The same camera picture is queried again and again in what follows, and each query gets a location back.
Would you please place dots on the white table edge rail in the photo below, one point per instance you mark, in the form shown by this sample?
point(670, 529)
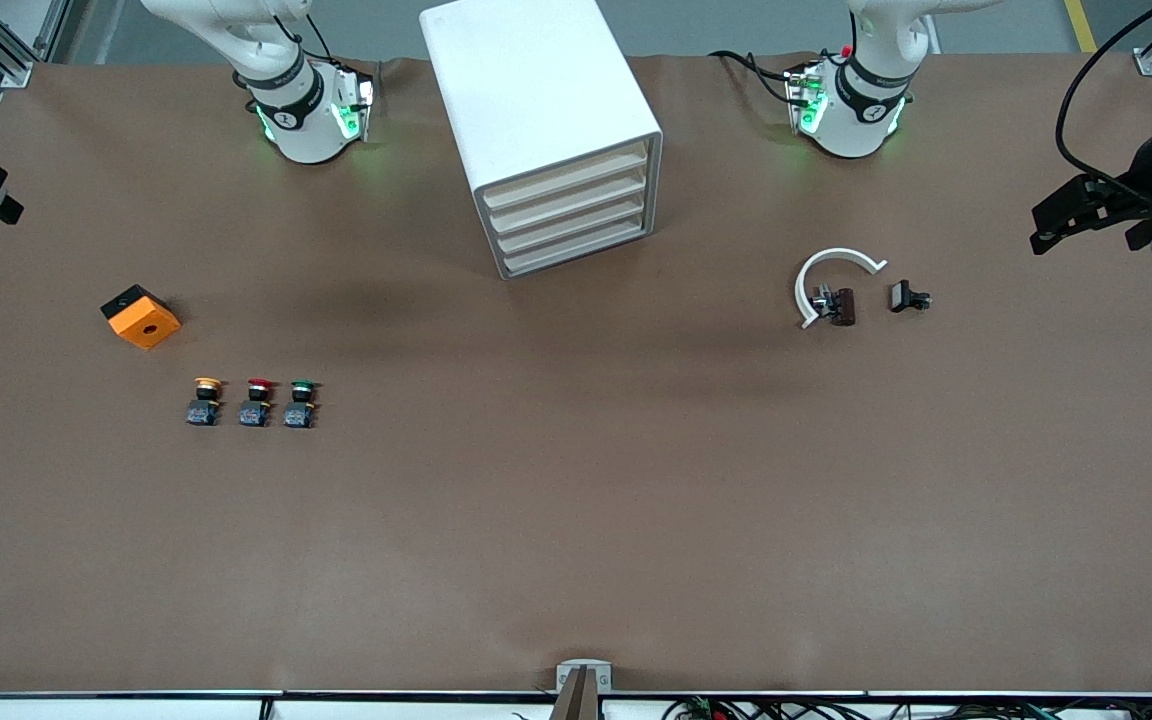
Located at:
point(136, 710)

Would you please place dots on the dark brown block component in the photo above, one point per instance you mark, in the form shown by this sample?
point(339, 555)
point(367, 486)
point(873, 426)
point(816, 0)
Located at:
point(843, 306)

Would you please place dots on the white cream-fronted drawer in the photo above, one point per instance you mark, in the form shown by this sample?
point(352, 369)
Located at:
point(526, 232)
point(526, 210)
point(526, 253)
point(526, 188)

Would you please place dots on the small silver metal bracket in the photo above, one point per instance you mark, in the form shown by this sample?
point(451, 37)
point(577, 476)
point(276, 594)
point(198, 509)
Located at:
point(822, 299)

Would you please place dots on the orange box with hole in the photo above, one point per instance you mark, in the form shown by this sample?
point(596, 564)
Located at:
point(144, 322)

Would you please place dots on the white drawer cabinet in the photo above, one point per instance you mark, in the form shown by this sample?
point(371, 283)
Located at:
point(526, 80)

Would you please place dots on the red push button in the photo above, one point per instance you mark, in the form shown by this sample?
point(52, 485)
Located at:
point(256, 405)

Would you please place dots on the white curved plastic clamp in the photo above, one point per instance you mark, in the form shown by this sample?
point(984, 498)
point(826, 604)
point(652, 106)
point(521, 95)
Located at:
point(841, 256)

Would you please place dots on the green push button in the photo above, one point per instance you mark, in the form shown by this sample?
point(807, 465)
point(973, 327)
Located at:
point(300, 405)

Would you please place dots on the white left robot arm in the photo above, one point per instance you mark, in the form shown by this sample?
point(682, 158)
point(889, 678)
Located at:
point(856, 110)

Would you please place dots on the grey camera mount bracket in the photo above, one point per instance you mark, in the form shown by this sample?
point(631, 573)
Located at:
point(584, 680)

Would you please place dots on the yellow push button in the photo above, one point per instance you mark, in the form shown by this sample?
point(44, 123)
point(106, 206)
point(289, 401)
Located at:
point(204, 405)

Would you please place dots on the brown table mat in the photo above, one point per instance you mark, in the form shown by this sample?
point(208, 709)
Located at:
point(576, 500)

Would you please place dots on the small black plastic component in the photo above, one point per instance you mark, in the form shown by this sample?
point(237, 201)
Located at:
point(904, 296)

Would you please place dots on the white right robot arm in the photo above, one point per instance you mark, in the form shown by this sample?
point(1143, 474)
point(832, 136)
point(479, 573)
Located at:
point(301, 110)

